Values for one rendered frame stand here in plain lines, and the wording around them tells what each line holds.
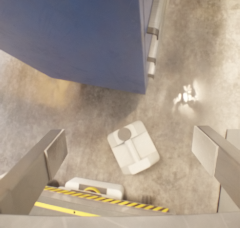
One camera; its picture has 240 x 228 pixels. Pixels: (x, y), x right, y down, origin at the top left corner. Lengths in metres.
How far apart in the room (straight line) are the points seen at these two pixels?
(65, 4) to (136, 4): 0.10
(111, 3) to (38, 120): 0.92
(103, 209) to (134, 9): 0.57
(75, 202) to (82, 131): 0.41
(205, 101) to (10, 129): 1.11
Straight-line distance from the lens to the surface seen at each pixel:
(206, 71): 0.99
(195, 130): 0.17
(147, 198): 0.83
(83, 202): 0.65
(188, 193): 0.96
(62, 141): 0.16
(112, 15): 0.27
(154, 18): 0.38
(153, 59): 0.49
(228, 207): 0.85
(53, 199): 0.70
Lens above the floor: 0.89
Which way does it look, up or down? 78 degrees down
